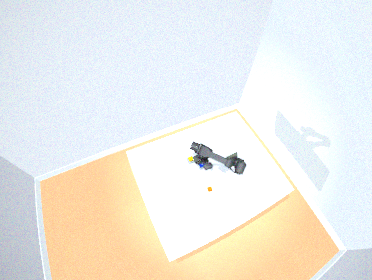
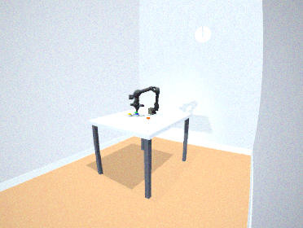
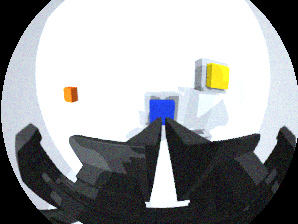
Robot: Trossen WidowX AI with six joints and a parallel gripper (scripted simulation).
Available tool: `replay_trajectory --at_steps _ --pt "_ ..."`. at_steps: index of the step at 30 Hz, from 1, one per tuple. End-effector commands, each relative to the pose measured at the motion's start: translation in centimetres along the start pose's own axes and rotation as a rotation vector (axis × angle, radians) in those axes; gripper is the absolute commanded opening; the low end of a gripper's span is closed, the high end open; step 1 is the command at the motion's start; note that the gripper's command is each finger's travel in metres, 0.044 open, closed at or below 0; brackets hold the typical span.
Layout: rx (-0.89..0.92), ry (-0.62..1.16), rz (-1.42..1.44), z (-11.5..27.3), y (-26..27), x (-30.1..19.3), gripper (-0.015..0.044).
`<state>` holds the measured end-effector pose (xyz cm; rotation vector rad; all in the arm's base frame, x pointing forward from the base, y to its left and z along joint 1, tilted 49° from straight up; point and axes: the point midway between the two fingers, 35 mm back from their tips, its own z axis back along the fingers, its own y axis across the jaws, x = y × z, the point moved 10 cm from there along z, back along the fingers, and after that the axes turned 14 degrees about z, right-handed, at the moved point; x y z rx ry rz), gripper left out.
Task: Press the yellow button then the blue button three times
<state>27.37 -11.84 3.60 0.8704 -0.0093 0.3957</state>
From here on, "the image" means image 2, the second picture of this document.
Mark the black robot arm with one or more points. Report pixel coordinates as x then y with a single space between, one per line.
137 93

